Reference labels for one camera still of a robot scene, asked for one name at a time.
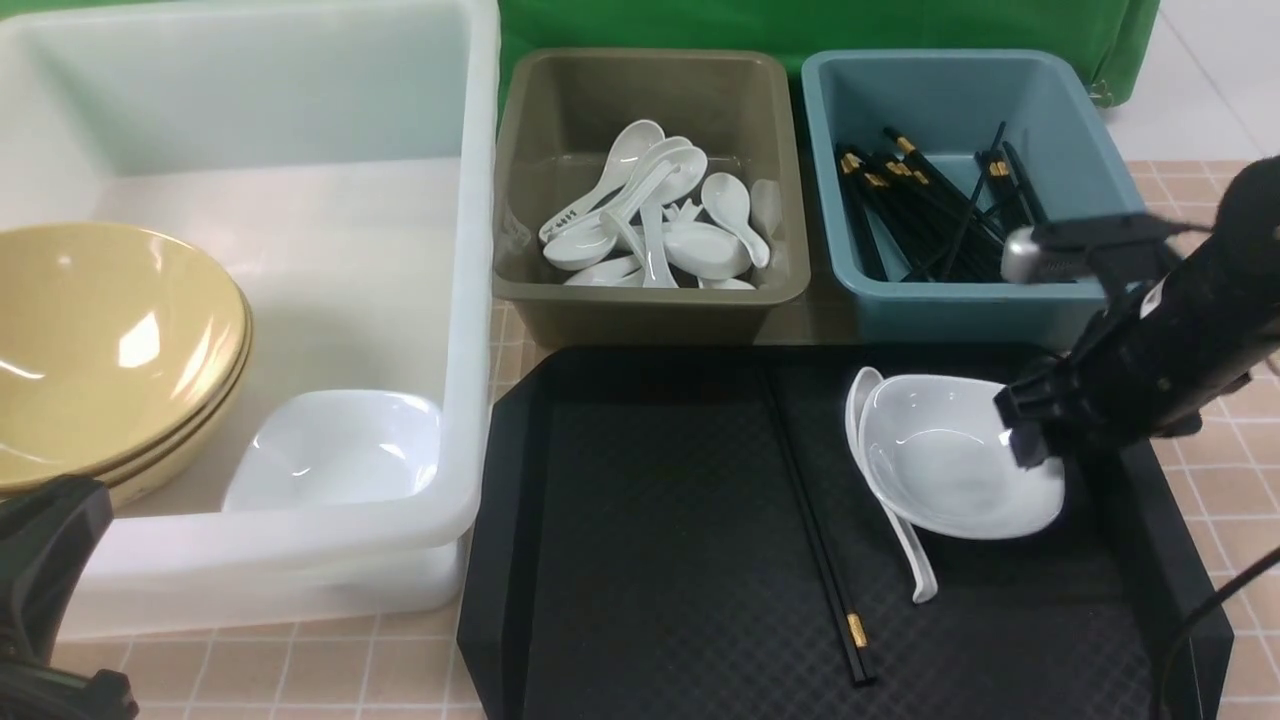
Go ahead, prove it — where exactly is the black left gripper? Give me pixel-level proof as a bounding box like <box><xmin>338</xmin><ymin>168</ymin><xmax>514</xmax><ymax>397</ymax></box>
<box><xmin>1</xmin><ymin>475</ymin><xmax>140</xmax><ymax>719</ymax></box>

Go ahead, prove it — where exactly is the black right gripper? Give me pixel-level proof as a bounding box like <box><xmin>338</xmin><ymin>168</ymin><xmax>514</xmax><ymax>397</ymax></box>
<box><xmin>995</xmin><ymin>301</ymin><xmax>1251</xmax><ymax>470</ymax></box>

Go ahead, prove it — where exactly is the white square dish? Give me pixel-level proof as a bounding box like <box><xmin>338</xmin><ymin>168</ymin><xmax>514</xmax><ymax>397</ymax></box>
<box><xmin>845</xmin><ymin>366</ymin><xmax>1068</xmax><ymax>541</ymax></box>
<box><xmin>221</xmin><ymin>389</ymin><xmax>443</xmax><ymax>512</ymax></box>

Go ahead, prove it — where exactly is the white ceramic soup spoon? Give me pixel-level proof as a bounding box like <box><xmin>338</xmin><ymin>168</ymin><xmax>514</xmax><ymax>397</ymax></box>
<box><xmin>844</xmin><ymin>366</ymin><xmax>938</xmax><ymax>605</ymax></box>

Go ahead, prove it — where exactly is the yellow noodle bowl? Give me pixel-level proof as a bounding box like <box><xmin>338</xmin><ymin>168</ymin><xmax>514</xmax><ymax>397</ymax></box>
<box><xmin>1</xmin><ymin>222</ymin><xmax>251</xmax><ymax>488</ymax></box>

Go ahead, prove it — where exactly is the black chopstick gold band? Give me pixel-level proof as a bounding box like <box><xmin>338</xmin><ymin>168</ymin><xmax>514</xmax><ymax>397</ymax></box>
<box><xmin>771</xmin><ymin>380</ymin><xmax>877</xmax><ymax>687</ymax></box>
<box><xmin>762</xmin><ymin>365</ymin><xmax>869</xmax><ymax>683</ymax></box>

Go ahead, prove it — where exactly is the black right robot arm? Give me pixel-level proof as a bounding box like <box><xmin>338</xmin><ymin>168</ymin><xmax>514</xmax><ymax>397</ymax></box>
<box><xmin>995</xmin><ymin>158</ymin><xmax>1279</xmax><ymax>468</ymax></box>

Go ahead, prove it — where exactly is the yellow bowl in stack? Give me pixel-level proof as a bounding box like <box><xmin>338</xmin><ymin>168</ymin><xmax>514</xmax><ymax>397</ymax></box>
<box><xmin>0</xmin><ymin>300</ymin><xmax>255</xmax><ymax>511</ymax></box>

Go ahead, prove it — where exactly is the black chopstick in bin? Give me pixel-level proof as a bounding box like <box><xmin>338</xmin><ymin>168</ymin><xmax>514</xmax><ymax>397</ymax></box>
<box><xmin>835</xmin><ymin>143</ymin><xmax>902</xmax><ymax>282</ymax></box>
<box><xmin>882</xmin><ymin>126</ymin><xmax>1004</xmax><ymax>246</ymax></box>
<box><xmin>931</xmin><ymin>154</ymin><xmax>1004</xmax><ymax>283</ymax></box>

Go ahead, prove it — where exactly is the teal plastic bin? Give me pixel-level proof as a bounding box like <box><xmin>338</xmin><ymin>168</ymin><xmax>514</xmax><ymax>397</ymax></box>
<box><xmin>800</xmin><ymin>49</ymin><xmax>1146</xmax><ymax>350</ymax></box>

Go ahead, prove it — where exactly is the white spoon in bin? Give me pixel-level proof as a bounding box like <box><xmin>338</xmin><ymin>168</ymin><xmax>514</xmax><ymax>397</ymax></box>
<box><xmin>543</xmin><ymin>137</ymin><xmax>708</xmax><ymax>272</ymax></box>
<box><xmin>701</xmin><ymin>172</ymin><xmax>772</xmax><ymax>269</ymax></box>
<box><xmin>662</xmin><ymin>222</ymin><xmax>753</xmax><ymax>281</ymax></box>
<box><xmin>539</xmin><ymin>119</ymin><xmax>666</xmax><ymax>245</ymax></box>
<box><xmin>623</xmin><ymin>202</ymin><xmax>678</xmax><ymax>290</ymax></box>

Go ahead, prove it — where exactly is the black plastic serving tray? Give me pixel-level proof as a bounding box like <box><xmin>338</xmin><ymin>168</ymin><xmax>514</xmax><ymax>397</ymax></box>
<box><xmin>457</xmin><ymin>345</ymin><xmax>1213</xmax><ymax>719</ymax></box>

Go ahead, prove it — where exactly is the green cloth backdrop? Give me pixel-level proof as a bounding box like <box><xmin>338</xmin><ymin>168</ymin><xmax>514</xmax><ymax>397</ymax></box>
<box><xmin>495</xmin><ymin>1</ymin><xmax>1158</xmax><ymax>117</ymax></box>

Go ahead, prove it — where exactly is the brown plastic bin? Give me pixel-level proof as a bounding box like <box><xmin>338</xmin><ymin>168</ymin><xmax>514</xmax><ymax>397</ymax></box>
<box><xmin>492</xmin><ymin>47</ymin><xmax>812</xmax><ymax>348</ymax></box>

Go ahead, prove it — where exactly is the large white plastic tub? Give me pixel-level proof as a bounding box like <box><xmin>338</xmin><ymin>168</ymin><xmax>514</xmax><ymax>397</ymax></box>
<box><xmin>3</xmin><ymin>1</ymin><xmax>500</xmax><ymax>641</ymax></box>

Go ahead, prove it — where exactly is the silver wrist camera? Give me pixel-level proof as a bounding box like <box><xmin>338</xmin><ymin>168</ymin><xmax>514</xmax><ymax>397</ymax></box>
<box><xmin>1000</xmin><ymin>211</ymin><xmax>1197</xmax><ymax>293</ymax></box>

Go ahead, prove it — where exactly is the black cable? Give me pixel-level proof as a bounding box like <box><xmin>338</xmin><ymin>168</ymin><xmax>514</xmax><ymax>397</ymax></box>
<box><xmin>1155</xmin><ymin>544</ymin><xmax>1280</xmax><ymax>720</ymax></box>

